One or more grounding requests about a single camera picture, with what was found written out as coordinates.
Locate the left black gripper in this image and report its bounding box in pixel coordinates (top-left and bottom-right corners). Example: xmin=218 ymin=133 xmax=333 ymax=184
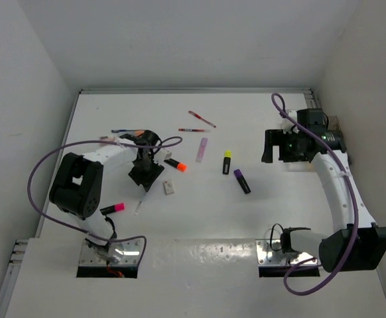
xmin=129 ymin=155 xmax=164 ymax=191

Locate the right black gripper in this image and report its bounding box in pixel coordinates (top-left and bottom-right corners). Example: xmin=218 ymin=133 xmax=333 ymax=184
xmin=262 ymin=129 xmax=307 ymax=163

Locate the clear pen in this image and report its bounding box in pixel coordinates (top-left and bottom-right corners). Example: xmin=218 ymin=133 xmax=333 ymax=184
xmin=135 ymin=191 xmax=147 ymax=215

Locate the red capped pen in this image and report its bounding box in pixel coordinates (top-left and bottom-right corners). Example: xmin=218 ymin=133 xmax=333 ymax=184
xmin=178 ymin=128 xmax=210 ymax=133

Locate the red gel pen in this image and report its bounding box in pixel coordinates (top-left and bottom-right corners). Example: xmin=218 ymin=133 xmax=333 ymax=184
xmin=188 ymin=111 xmax=216 ymax=128

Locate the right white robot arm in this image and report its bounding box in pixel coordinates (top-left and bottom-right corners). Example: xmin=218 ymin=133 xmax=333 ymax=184
xmin=261 ymin=109 xmax=386 ymax=272

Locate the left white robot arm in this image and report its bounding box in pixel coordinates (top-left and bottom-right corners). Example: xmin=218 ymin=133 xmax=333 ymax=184
xmin=49 ymin=130 xmax=164 ymax=246

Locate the white eraser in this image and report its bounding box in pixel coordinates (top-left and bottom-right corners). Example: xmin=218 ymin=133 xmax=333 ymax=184
xmin=163 ymin=180 xmax=174 ymax=195

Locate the orange black highlighter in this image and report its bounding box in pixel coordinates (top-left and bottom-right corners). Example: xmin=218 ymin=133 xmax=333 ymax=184
xmin=164 ymin=158 xmax=187 ymax=172

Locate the clear acrylic container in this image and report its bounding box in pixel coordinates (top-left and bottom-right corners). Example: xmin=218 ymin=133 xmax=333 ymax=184
xmin=326 ymin=116 xmax=342 ymax=132

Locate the pink black highlighter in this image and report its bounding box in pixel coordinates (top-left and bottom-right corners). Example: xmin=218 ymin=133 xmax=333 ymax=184
xmin=100 ymin=203 xmax=125 ymax=215

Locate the blue pen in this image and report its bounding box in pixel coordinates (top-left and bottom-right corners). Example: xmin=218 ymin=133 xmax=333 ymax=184
xmin=111 ymin=129 xmax=138 ymax=134

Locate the pink eraser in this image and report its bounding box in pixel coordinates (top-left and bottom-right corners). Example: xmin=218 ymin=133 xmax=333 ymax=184
xmin=99 ymin=136 xmax=117 ymax=142

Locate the pink translucent highlighter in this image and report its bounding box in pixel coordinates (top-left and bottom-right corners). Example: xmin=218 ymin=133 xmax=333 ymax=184
xmin=196 ymin=138 xmax=208 ymax=163

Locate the purple black highlighter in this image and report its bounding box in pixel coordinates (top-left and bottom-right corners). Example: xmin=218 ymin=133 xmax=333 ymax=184
xmin=233 ymin=169 xmax=251 ymax=194

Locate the yellow black highlighter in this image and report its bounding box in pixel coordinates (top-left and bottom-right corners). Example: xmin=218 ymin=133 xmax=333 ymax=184
xmin=222 ymin=150 xmax=231 ymax=175

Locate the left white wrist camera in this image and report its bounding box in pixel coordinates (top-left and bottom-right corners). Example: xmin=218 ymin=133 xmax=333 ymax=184
xmin=155 ymin=149 xmax=172 ymax=164

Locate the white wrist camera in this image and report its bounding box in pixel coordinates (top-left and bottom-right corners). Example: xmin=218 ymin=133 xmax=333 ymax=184
xmin=155 ymin=149 xmax=172 ymax=164
xmin=280 ymin=109 xmax=297 ymax=130

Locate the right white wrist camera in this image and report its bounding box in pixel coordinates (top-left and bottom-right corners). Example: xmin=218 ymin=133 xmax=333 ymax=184
xmin=280 ymin=109 xmax=297 ymax=130

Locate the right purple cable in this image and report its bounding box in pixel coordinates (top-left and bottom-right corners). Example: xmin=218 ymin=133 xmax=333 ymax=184
xmin=271 ymin=93 xmax=359 ymax=296

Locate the purple cable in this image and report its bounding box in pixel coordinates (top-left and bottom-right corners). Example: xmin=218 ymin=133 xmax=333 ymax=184
xmin=271 ymin=93 xmax=359 ymax=296
xmin=27 ymin=136 xmax=183 ymax=266

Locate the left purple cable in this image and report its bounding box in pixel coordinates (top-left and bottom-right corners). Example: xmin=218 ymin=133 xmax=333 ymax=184
xmin=27 ymin=136 xmax=183 ymax=266

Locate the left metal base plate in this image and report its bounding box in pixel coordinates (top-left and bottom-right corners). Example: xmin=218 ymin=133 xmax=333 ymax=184
xmin=79 ymin=239 xmax=143 ymax=267

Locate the metal base plate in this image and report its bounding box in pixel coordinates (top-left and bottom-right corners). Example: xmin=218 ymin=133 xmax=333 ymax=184
xmin=79 ymin=239 xmax=143 ymax=267
xmin=255 ymin=239 xmax=318 ymax=268

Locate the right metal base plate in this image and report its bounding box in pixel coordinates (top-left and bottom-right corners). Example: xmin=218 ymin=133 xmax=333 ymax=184
xmin=255 ymin=239 xmax=318 ymax=268

